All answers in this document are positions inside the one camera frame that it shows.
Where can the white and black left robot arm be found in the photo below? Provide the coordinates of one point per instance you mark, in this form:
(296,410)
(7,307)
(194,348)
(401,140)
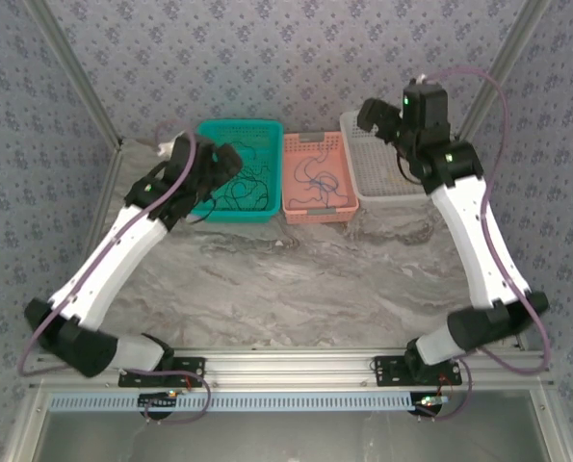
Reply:
(120,260)

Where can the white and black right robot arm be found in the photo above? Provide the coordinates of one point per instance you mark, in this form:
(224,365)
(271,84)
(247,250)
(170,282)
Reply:
(478,250)

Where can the white perforated plastic basket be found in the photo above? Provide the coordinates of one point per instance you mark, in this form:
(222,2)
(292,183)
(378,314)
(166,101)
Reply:
(372,168)

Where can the pink perforated plastic basket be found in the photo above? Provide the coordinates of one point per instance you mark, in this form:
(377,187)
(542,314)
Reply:
(339,159)

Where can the teal perforated plastic basket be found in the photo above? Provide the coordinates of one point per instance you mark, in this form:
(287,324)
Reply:
(262,135)

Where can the small controller board with LED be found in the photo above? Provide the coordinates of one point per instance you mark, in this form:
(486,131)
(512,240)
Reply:
(158,399)
(430,402)

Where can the grey metal sheet panel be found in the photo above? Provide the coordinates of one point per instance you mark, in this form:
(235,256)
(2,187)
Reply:
(286,438)

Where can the aluminium frame post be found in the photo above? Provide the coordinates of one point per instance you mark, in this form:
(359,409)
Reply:
(81,77)
(507,57)

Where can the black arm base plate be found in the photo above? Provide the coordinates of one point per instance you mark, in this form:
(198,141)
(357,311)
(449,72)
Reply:
(190,368)
(387,370)

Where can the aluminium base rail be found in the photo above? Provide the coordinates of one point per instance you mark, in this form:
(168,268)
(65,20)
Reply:
(286,368)

